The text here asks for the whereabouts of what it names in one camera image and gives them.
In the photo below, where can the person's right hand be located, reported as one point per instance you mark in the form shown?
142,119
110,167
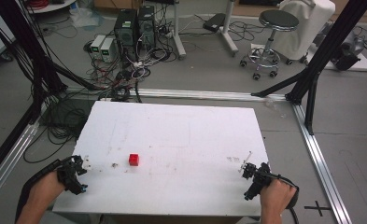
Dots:
277,194

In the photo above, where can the black device on white board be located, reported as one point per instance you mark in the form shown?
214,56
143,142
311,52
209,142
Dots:
347,53

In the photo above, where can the white desk leg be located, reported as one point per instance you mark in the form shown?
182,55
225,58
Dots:
178,34
229,31

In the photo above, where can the clear plastic bag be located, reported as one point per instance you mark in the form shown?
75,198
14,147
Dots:
86,17

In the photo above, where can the white cloth cover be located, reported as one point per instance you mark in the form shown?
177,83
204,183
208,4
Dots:
312,28

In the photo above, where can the black frame post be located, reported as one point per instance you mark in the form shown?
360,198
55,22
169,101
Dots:
330,46
22,37

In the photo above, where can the flat black box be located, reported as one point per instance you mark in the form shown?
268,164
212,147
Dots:
214,22

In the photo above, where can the white flat board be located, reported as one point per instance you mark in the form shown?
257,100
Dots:
364,64

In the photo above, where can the black round stool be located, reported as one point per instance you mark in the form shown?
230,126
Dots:
277,20

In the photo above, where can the white power supply unit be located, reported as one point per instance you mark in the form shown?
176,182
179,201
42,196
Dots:
107,49
96,46

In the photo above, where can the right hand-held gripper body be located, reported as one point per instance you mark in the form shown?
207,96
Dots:
260,182

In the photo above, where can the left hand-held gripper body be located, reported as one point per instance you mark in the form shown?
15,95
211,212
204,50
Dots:
69,180

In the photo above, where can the person's left hand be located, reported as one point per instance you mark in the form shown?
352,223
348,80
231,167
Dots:
46,190

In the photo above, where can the red cube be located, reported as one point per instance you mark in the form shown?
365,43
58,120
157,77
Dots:
134,160

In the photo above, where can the aluminium floor rail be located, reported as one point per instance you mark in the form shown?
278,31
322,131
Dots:
322,168
10,158
203,94

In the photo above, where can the thin clear stick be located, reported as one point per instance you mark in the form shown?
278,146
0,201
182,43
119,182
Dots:
246,161

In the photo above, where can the black computer tower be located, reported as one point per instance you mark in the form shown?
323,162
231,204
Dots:
125,28
147,26

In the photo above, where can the white round table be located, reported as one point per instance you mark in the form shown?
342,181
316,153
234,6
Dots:
52,6

